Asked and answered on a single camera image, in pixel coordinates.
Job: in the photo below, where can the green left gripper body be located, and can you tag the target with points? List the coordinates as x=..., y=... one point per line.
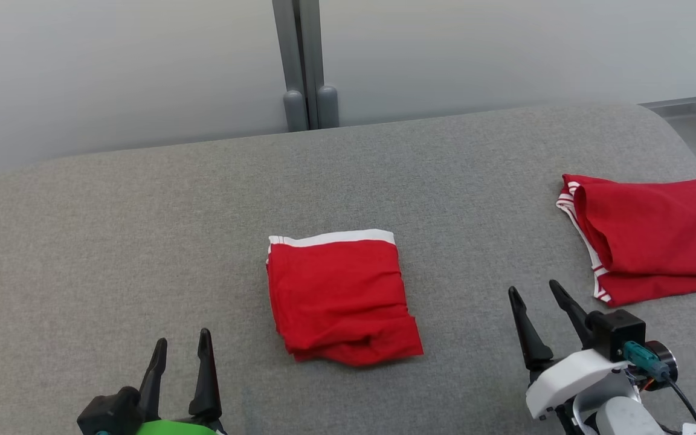
x=179, y=428

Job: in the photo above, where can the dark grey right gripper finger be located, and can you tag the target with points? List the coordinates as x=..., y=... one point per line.
x=529, y=338
x=573, y=311

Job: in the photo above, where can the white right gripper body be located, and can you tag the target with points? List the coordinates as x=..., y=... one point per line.
x=571, y=377

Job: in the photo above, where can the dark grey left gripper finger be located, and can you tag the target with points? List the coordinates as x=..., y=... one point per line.
x=206, y=380
x=153, y=380

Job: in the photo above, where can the red basketball jersey white sleeves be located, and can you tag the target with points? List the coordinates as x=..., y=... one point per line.
x=656, y=235

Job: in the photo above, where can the red shorts white trim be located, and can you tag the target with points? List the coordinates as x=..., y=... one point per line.
x=342, y=296

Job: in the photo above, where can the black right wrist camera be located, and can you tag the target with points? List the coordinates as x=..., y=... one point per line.
x=617, y=332

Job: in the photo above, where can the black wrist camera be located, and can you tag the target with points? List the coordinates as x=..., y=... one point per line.
x=617, y=332
x=109, y=414

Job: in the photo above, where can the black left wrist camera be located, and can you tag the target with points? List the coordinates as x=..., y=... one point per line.
x=109, y=414

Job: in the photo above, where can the teal right camera connector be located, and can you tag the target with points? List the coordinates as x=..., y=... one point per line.
x=644, y=360

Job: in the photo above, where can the grey metal partition post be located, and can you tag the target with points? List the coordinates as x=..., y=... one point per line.
x=302, y=60

